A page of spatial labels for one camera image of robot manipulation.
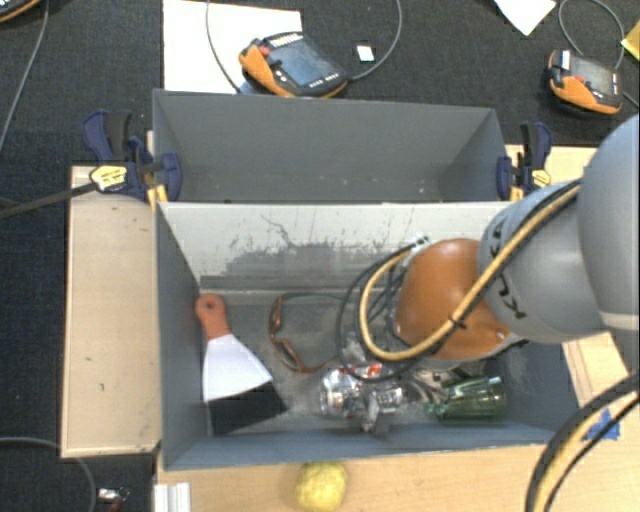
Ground grey metal bin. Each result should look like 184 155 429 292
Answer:
151 88 584 472

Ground green glass bottle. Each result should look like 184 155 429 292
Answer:
424 375 509 425

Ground orange-handled wide paint brush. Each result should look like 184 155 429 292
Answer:
194 293 290 437

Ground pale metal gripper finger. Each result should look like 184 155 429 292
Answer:
360 405 396 441

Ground orange-brown sunglasses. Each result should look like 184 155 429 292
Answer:
268 291 352 374

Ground pale wood flat board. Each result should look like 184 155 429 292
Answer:
60 164 164 459

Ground yellow ball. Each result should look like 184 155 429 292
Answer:
294 460 349 512

